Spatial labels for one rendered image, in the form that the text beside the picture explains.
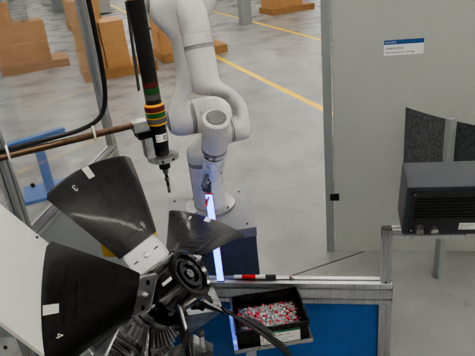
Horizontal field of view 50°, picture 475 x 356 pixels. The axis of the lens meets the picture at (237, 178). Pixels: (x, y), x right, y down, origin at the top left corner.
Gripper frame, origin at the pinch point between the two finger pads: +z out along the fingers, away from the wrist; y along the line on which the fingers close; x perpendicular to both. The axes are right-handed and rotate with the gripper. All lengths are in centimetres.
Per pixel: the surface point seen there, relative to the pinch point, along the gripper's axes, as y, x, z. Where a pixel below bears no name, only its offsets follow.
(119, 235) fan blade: -50, 2, -39
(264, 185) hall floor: 150, 13, 198
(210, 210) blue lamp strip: -17.5, -7.1, -9.7
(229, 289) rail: -27.9, -19.6, 15.9
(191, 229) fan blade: -32.2, -7.7, -21.4
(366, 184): 104, -58, 97
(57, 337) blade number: -79, -4, -53
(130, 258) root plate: -53, -2, -37
